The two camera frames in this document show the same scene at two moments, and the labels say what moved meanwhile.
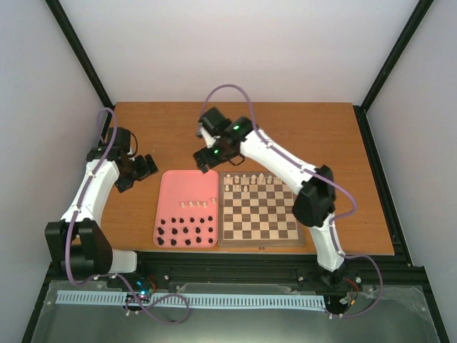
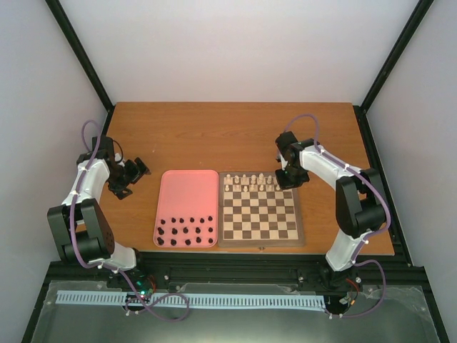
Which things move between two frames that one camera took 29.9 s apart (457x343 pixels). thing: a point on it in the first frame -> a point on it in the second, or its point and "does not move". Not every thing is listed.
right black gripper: (210, 162) -> (284, 184)
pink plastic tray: (187, 214) does not move
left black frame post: (81, 53) does not move
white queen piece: (261, 181) does not move
